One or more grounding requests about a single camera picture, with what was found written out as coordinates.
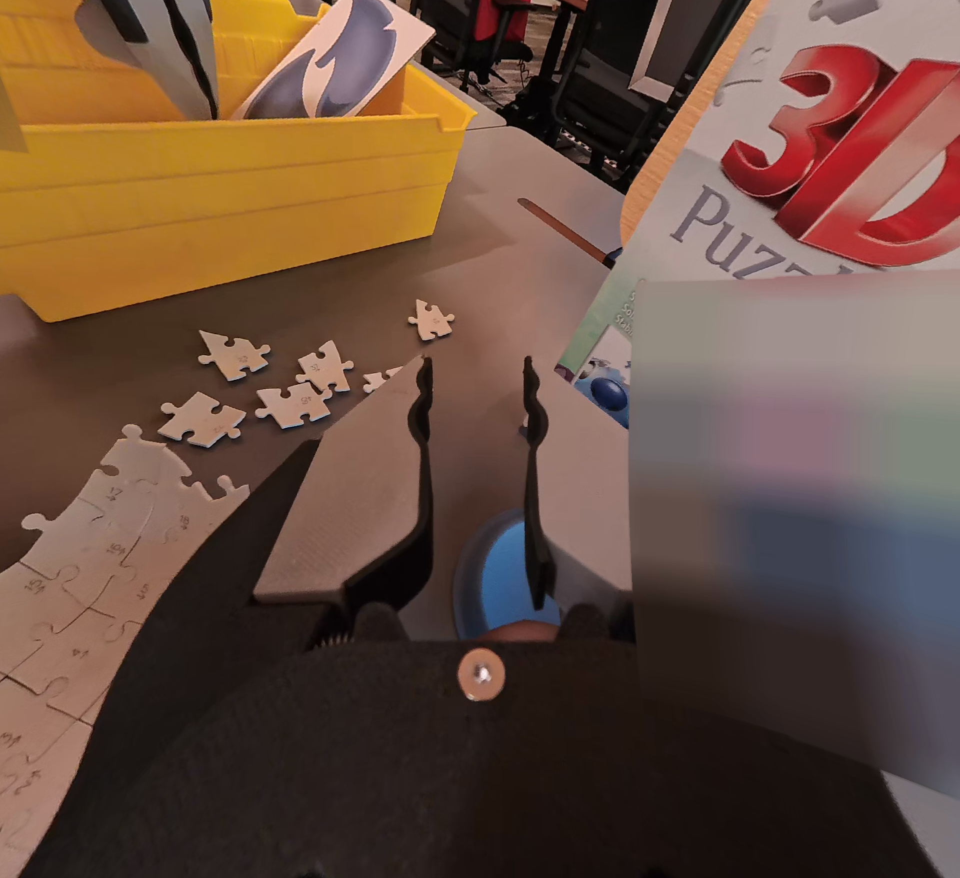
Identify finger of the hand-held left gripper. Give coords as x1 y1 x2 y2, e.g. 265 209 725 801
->
75 0 220 122
174 0 221 118

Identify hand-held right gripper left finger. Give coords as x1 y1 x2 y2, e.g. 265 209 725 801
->
253 355 437 605

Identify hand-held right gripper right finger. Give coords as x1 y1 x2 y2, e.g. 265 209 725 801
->
522 357 635 612

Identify white puzzle pieces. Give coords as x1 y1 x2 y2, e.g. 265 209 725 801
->
157 297 457 448

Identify yellow plastic bin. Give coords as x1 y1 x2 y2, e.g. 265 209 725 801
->
0 0 479 324

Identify blue plastic puzzle stand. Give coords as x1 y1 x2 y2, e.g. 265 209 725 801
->
453 507 562 641

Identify assembled white puzzle section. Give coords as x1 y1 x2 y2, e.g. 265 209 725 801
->
0 424 252 878

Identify printed puzzle box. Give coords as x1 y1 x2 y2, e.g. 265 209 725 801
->
555 0 960 429

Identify white card with blue shapes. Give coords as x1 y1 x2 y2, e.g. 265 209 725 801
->
228 0 438 122

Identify black office chair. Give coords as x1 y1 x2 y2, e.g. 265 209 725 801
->
411 0 556 95

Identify black mesh chair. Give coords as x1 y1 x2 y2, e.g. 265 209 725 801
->
501 31 725 193

